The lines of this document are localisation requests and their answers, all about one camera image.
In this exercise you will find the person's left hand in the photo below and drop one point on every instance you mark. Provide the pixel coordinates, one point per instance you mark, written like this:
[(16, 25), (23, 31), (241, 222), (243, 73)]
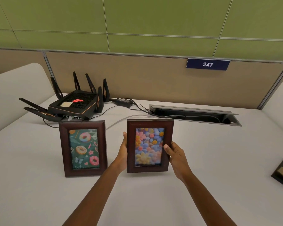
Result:
[(121, 155)]

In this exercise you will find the person's right hand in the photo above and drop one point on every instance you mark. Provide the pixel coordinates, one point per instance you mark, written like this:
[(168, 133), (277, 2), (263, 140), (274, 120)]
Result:
[(178, 161)]

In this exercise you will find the person's right thumb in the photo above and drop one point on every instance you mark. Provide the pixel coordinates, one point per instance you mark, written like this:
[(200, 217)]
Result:
[(167, 149)]

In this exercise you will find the person's left thumb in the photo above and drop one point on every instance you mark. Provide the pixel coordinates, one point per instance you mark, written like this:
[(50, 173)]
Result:
[(124, 143)]

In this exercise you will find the flower picture wooden frame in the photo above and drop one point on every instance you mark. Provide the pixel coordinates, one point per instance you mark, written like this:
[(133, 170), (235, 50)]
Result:
[(150, 145)]

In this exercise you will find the person's left forearm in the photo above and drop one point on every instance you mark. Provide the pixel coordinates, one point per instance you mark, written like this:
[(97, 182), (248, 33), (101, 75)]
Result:
[(94, 194)]

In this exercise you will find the person's right forearm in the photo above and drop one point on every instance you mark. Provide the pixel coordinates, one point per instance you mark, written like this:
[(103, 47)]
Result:
[(207, 200)]

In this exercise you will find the black power adapter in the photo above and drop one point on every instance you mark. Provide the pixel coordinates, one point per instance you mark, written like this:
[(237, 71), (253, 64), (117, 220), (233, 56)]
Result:
[(123, 101)]

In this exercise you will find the black router with antennas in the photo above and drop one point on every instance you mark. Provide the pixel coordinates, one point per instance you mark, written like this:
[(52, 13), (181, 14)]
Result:
[(73, 104)]

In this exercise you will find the blue number sign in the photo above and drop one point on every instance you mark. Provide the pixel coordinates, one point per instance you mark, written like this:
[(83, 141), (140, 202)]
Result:
[(207, 64)]

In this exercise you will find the donut picture wooden frame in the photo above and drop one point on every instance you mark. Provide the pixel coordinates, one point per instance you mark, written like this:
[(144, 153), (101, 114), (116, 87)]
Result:
[(83, 148)]

